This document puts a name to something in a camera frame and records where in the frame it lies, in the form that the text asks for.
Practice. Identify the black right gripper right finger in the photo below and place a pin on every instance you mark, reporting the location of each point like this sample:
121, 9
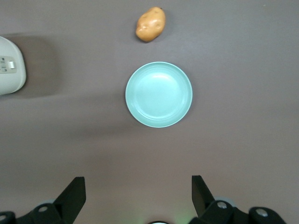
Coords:
203, 200

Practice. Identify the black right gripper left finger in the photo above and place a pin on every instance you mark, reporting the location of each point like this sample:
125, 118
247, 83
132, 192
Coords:
70, 200

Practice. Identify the brown table cover sheet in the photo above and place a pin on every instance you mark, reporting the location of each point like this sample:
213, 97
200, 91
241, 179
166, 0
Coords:
233, 116

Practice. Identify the pale green round plate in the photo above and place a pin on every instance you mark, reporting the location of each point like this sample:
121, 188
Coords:
158, 94

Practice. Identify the brown potato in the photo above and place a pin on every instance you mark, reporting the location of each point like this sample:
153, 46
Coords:
150, 24

